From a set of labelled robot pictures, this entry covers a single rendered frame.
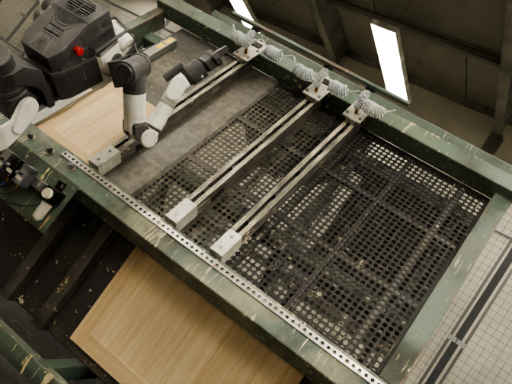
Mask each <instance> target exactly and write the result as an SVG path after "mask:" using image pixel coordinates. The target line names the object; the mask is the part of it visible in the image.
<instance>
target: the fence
mask: <svg viewBox="0 0 512 384"><path fill-rule="evenodd" d="M169 38H171V39H173V41H171V42H170V43H166V42H165V41H166V40H167V39H169ZM167 39H165V40H163V41H162V42H160V43H163V44H164V45H165V46H163V47H162V48H160V49H158V48H157V47H156V46H158V45H159V44H160V43H157V44H156V45H154V46H152V47H151V48H149V49H147V50H146V51H144V53H145V54H147V55H148V58H149V60H150V62H151V61H152V60H154V59H156V58H158V57H160V56H161V55H163V54H164V53H166V52H168V51H169V50H171V49H173V48H175V47H176V46H177V40H176V39H175V38H173V37H168V38H167ZM97 90H99V89H91V88H89V89H88V90H86V91H83V92H82V93H81V94H78V95H76V96H75V97H73V98H70V99H65V100H59V101H57V102H56V103H55V106H53V107H51V108H48V107H47V108H45V109H43V110H42V111H40V112H38V113H37V114H36V115H35V117H34V118H33V119H32V121H31V123H32V124H34V125H35V126H39V125H40V124H42V123H43V122H45V121H47V120H48V119H50V118H51V117H54V116H56V115H57V114H59V113H60V112H62V111H64V110H65V109H67V108H68V107H71V106H72V105H73V104H76V103H77V102H79V101H80V100H82V99H84V98H86V97H87V96H89V95H90V94H92V93H94V92H96V91H97Z"/></svg>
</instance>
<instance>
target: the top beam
mask: <svg viewBox="0 0 512 384"><path fill-rule="evenodd" d="M157 7H160V8H162V9H164V12H165V18H166V19H168V20H170V21H171V22H173V23H175V24H177V25H179V26H180V27H182V28H184V29H186V30H188V31H190V32H191V33H193V34H195V35H197V36H198V37H200V38H202V39H204V40H206V41H207V42H209V43H211V44H213V45H214V46H217V47H219V48H221V47H223V46H225V45H226V46H227V47H228V48H229V50H228V51H227V53H229V54H231V55H233V56H234V57H236V56H235V55H234V54H233V53H234V52H235V51H236V50H238V49H239V48H241V46H239V45H237V44H236V43H235V42H234V41H233V40H232V38H231V36H232V33H233V32H234V29H233V27H231V26H229V25H228V24H225V23H223V22H222V21H220V20H218V19H216V18H214V17H212V16H210V15H209V14H207V13H205V12H203V11H201V10H199V9H198V8H195V7H194V6H192V5H189V4H188V3H186V2H184V1H182V0H157ZM294 65H295V61H294V59H291V58H289V57H288V56H285V57H283V58H282V59H281V60H280V61H279V62H277V61H274V60H272V59H270V58H268V57H267V56H265V55H264V51H263V52H261V53H259V54H258V55H256V56H255V57H254V58H253V61H252V66H253V67H255V68H256V69H258V70H260V71H262V72H263V73H265V74H267V75H269V76H270V77H272V78H275V79H276V80H277V81H279V82H282V83H284V84H285V85H287V86H289V87H291V88H292V89H294V90H296V91H298V92H299V93H301V94H304V93H303V91H304V90H305V89H306V88H308V87H309V86H310V85H311V84H312V83H313V82H314V80H315V77H314V80H312V81H310V82H307V81H303V80H302V79H300V78H298V77H297V76H296V75H294V72H293V67H294ZM316 77H317V76H316ZM304 95H305V96H306V94H304ZM359 96H360V95H359V94H358V93H356V92H351V93H349V94H347V97H344V98H343V97H339V96H337V95H335V94H332V92H329V93H328V94H326V95H325V96H324V97H323V98H322V103H321V105H323V106H325V107H327V108H328V109H330V110H332V111H334V112H335V113H337V114H340V115H341V116H342V117H345V116H344V115H342V113H343V112H345V111H346V109H348V108H349V106H351V105H352V104H353V103H354V102H355V101H356V100H357V99H358V98H359ZM345 118H346V117H345ZM360 126H361V127H363V128H364V129H366V130H369V131H370V132H371V133H374V134H376V135H377V136H379V137H381V138H383V139H384V140H386V141H388V142H390V143H391V144H393V145H395V146H397V147H399V148H400V149H403V150H404V151H406V152H408V153H410V154H411V155H413V156H415V157H417V158H419V159H420V160H422V161H424V162H426V163H428V164H429V165H432V166H433V167H435V168H437V169H439V170H440V171H442V172H444V173H446V174H448V175H449V176H451V177H453V178H455V179H456V180H458V181H460V182H462V183H464V184H466V185H467V186H469V187H471V188H473V189H474V190H476V191H478V192H480V193H481V194H484V195H485V196H487V197H489V198H491V196H492V194H493V193H499V194H501V195H503V196H505V197H507V198H509V199H510V200H511V203H512V175H510V174H508V173H506V172H505V171H502V170H501V169H499V168H496V167H495V166H493V165H491V164H489V163H487V162H485V161H483V160H481V159H480V158H478V157H476V156H474V155H472V154H470V153H468V152H467V151H465V150H463V149H461V148H459V147H457V146H455V145H453V144H452V143H450V142H447V141H446V140H444V139H442V138H440V137H439V136H436V135H434V134H433V133H431V132H429V131H427V130H425V129H423V128H421V127H419V126H418V125H416V124H414V123H412V122H410V121H408V120H406V119H405V118H403V117H400V116H399V115H397V114H395V113H393V112H389V113H385V114H383V118H381V117H380V119H378V117H377V119H376V118H375V117H374V118H372V117H370V116H369V115H368V116H367V117H366V118H365V119H364V120H363V121H362V122H361V124H360Z"/></svg>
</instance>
